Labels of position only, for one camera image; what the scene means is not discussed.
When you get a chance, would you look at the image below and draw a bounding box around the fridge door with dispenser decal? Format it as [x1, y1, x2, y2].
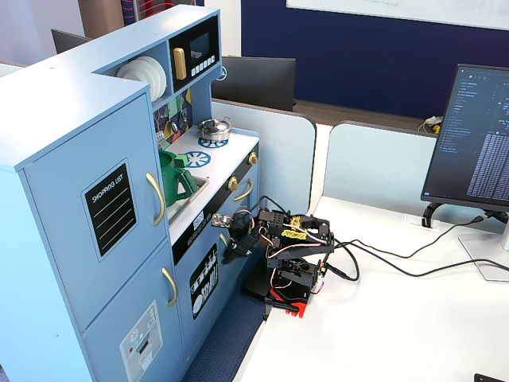
[80, 237, 187, 382]

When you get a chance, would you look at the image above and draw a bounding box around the green plastic pitcher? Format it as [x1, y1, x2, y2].
[158, 149, 199, 209]

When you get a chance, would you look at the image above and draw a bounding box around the computer monitor showing code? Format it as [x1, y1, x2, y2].
[420, 63, 509, 212]

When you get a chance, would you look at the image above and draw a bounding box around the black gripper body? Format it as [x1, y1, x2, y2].
[229, 217, 262, 256]

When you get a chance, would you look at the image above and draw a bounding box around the blue toy play kitchen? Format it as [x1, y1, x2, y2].
[0, 4, 262, 382]

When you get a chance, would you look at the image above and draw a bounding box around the silver monitor stand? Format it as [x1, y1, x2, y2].
[457, 210, 509, 283]

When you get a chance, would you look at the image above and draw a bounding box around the toy microwave with yellow handle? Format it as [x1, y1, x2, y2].
[168, 15, 221, 93]

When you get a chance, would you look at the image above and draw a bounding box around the steel toy pot with lid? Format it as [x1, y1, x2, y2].
[196, 115, 234, 142]

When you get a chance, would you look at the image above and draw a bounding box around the cabinet door with shopping list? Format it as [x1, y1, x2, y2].
[22, 92, 169, 334]

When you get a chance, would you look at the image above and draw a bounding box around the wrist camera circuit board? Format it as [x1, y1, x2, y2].
[210, 212, 234, 229]

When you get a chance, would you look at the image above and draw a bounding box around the white toy plate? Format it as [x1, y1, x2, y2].
[116, 58, 156, 100]
[137, 57, 163, 100]
[138, 55, 168, 99]

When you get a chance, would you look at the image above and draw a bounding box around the black cable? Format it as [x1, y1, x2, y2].
[332, 212, 498, 260]
[336, 241, 509, 280]

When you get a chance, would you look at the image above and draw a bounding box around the red robot base clamp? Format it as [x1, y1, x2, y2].
[263, 283, 320, 320]

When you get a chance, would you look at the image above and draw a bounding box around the oven door with window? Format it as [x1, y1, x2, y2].
[216, 169, 261, 288]

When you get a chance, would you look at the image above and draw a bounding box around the grey toy sink basin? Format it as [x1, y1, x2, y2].
[166, 175, 211, 228]

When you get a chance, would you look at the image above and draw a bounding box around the dishwasher door with dish decal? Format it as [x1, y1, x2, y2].
[173, 227, 232, 361]

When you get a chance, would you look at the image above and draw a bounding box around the black monitor back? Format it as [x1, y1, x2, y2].
[50, 28, 95, 55]
[211, 55, 297, 114]

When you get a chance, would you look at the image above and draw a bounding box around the bundle of light cables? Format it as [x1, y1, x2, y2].
[417, 115, 444, 135]

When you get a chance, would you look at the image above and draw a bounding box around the grey desk divider panel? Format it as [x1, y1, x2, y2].
[210, 98, 318, 216]
[322, 119, 439, 209]

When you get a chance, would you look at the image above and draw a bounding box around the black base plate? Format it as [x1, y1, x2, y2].
[242, 274, 276, 301]

